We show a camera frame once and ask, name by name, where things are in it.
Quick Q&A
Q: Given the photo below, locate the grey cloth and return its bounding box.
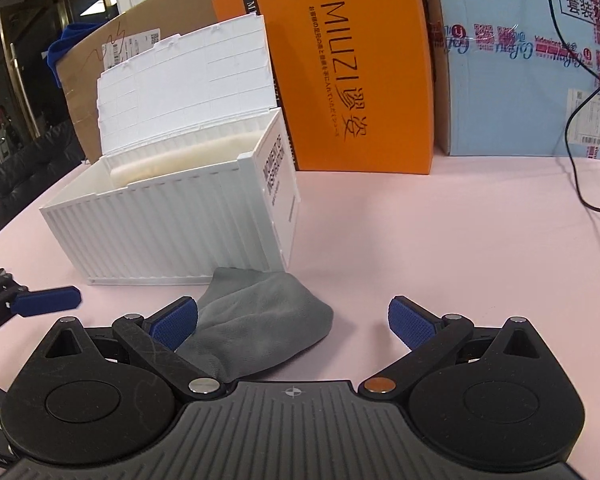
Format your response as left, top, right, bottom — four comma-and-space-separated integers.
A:
176, 268, 334, 382

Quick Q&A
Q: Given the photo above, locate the white plastic container box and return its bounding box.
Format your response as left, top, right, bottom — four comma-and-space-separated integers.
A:
42, 14, 300, 285

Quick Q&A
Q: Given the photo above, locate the black leather sofa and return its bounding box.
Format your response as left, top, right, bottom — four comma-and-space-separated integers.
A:
0, 120, 85, 231

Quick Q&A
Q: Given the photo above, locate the blue cloth on box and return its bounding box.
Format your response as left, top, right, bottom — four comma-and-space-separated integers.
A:
46, 22, 104, 88

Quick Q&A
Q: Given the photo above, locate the light blue carton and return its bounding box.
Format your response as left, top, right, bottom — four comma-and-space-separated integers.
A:
424, 0, 600, 159

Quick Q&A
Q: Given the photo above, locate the orange MIUZI box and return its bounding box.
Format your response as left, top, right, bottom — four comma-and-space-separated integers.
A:
212, 0, 434, 174

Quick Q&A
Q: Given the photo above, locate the brown cardboard box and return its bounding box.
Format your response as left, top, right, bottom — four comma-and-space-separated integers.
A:
57, 0, 216, 162

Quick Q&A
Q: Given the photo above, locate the black cable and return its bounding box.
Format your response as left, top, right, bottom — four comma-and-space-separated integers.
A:
541, 0, 600, 219

